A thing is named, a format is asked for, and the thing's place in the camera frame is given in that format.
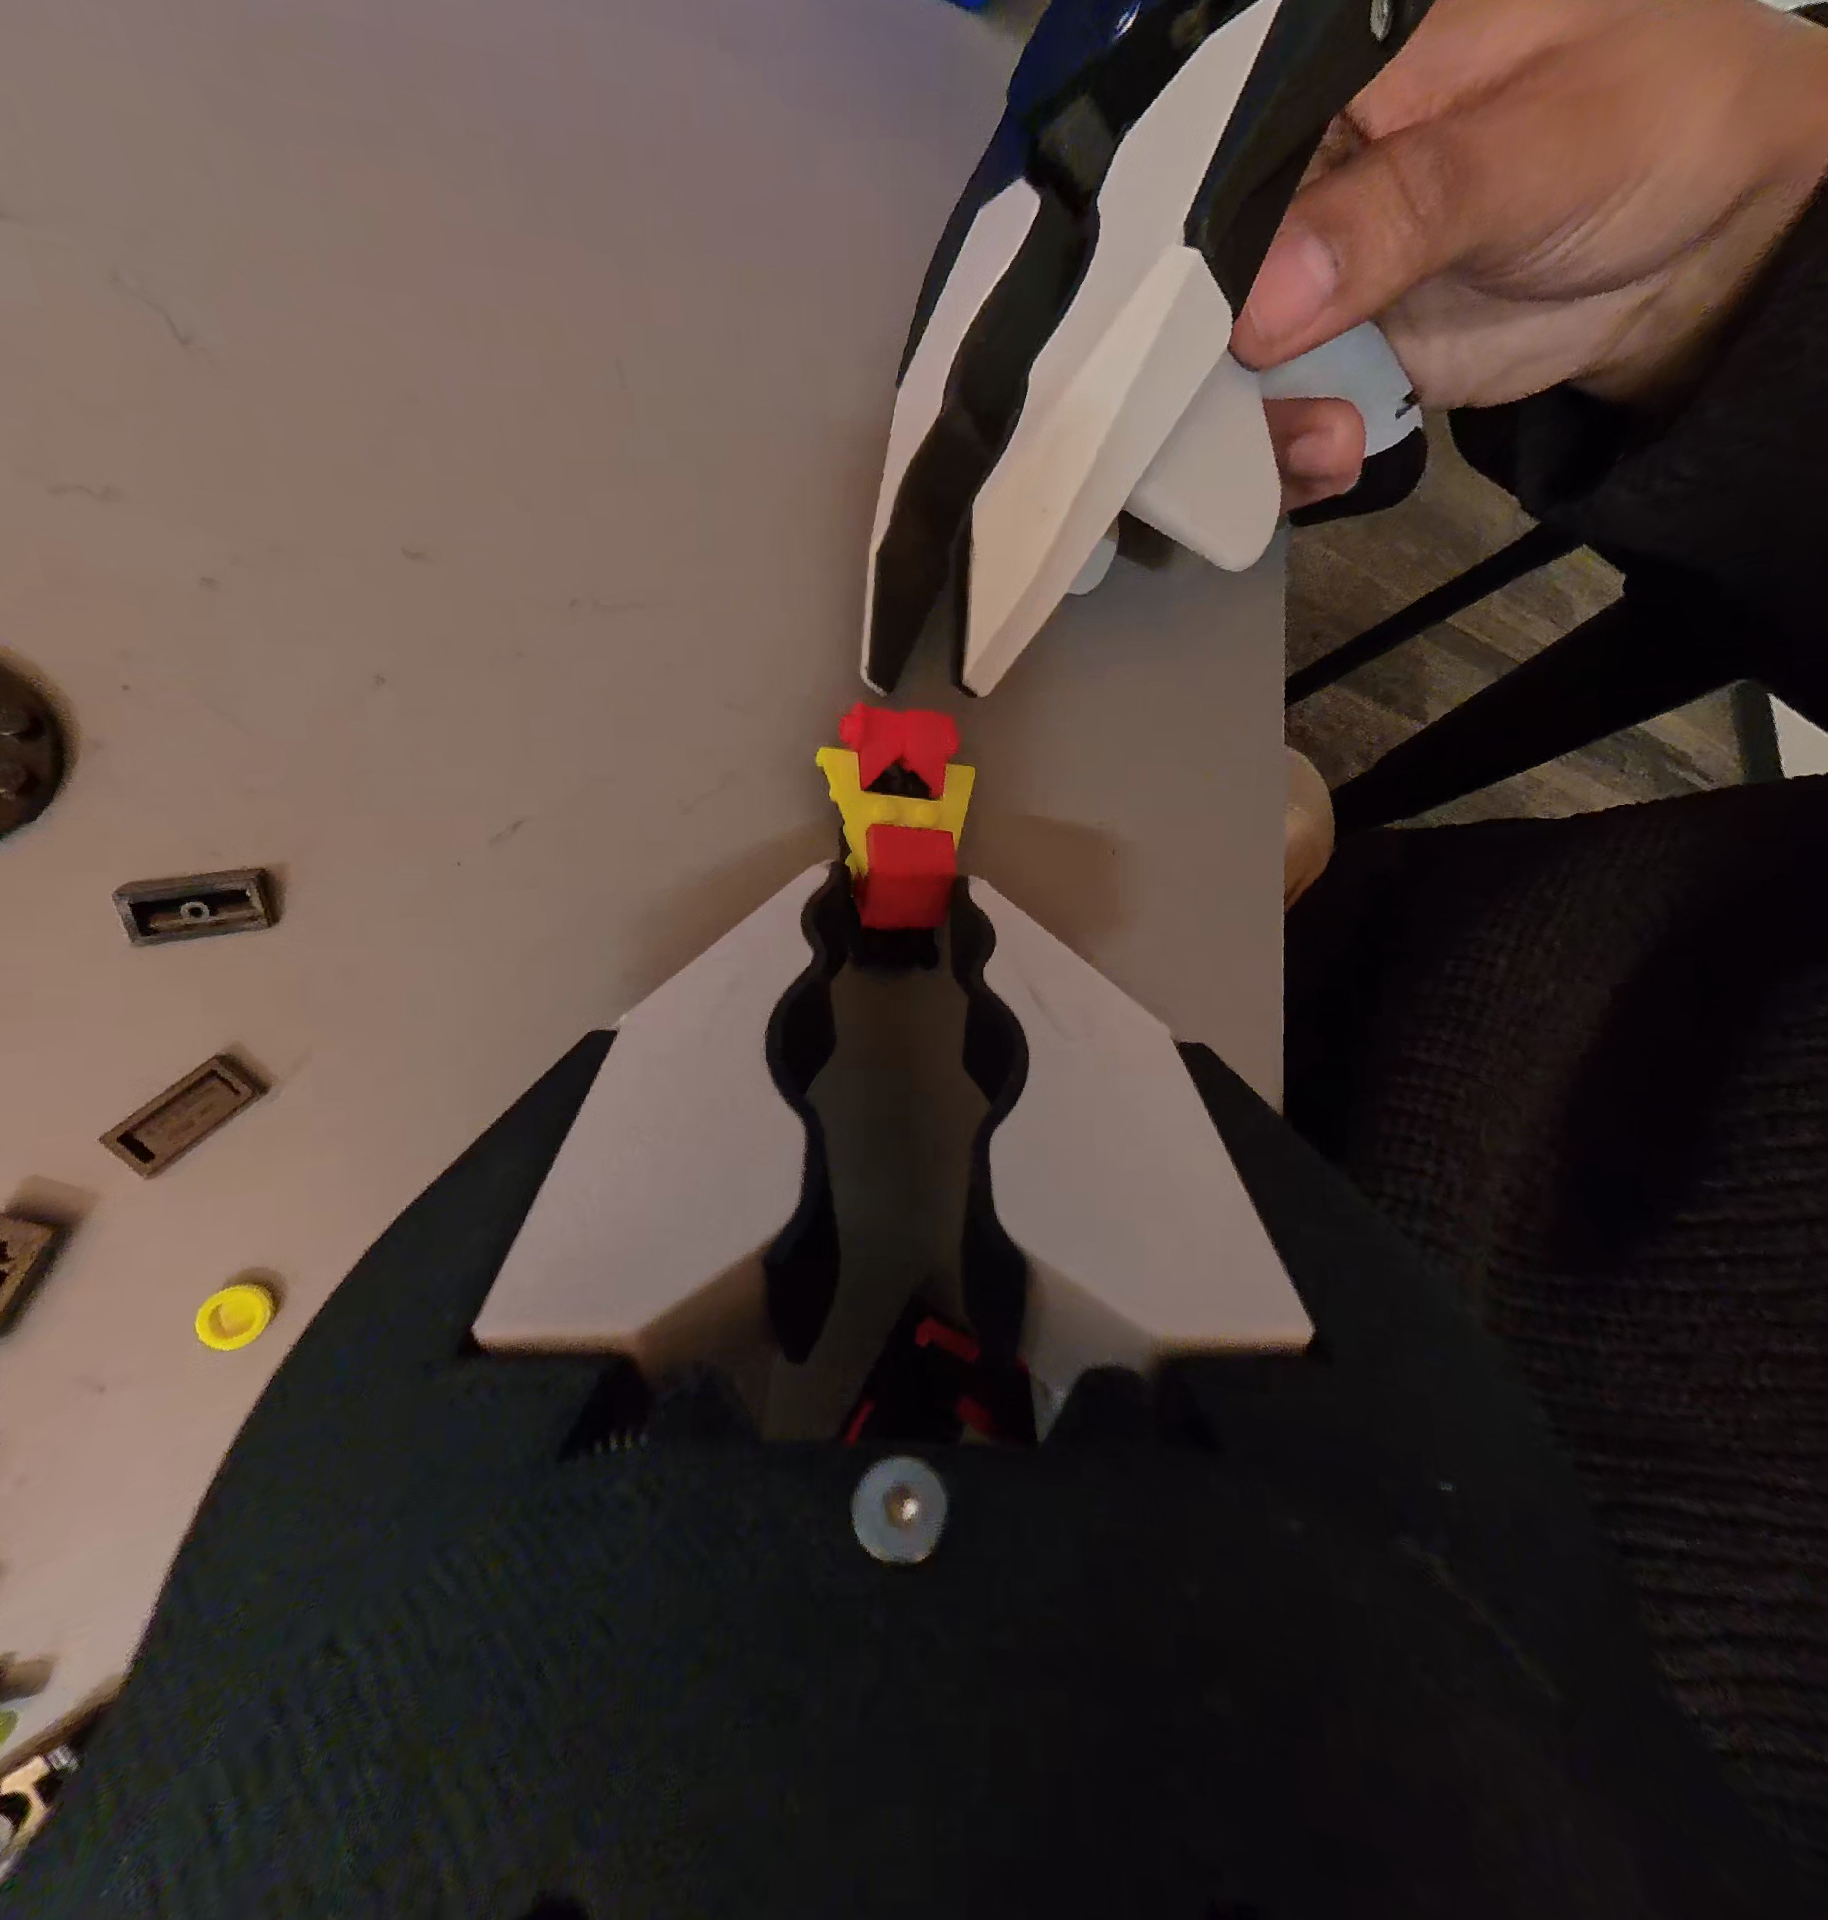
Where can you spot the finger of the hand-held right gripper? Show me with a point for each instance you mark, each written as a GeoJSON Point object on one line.
{"type": "Point", "coordinates": [1096, 404]}
{"type": "Point", "coordinates": [929, 375]}

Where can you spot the person's right hand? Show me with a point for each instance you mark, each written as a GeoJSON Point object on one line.
{"type": "Point", "coordinates": [1573, 194]}

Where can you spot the pile of lego pieces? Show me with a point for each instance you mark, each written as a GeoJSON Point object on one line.
{"type": "Point", "coordinates": [231, 1317]}

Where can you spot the yellow red lego car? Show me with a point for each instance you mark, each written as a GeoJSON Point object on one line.
{"type": "Point", "coordinates": [902, 883]}

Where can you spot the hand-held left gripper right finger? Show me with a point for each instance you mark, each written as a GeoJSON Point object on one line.
{"type": "Point", "coordinates": [1154, 1200]}

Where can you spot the long black red yellow lego build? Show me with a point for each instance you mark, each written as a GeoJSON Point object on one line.
{"type": "Point", "coordinates": [929, 1378]}

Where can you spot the person's knee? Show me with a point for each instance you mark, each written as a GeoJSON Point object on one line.
{"type": "Point", "coordinates": [1307, 826]}

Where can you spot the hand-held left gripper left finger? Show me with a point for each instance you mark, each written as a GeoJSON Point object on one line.
{"type": "Point", "coordinates": [631, 1185]}

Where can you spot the black metal frame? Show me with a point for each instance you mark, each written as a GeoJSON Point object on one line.
{"type": "Point", "coordinates": [1532, 676]}

